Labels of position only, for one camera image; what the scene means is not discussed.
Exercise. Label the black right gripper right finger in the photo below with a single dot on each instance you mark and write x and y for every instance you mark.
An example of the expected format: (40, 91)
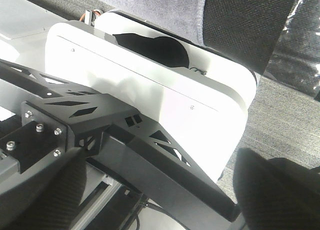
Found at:
(276, 193)

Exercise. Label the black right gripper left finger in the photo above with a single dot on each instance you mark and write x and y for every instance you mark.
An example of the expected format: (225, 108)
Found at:
(48, 199)

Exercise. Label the grey blue towel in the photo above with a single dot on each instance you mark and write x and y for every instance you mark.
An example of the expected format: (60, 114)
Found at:
(181, 17)

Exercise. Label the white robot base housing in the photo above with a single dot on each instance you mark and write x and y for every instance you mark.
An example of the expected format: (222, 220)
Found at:
(203, 106)

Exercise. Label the clear tape strip right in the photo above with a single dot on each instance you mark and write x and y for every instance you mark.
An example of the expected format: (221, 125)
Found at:
(295, 61)

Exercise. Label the black table cloth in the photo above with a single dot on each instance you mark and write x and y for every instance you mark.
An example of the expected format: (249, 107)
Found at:
(245, 31)

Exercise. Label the black metal frame bracket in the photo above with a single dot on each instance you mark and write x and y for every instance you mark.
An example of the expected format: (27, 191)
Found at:
(52, 116)

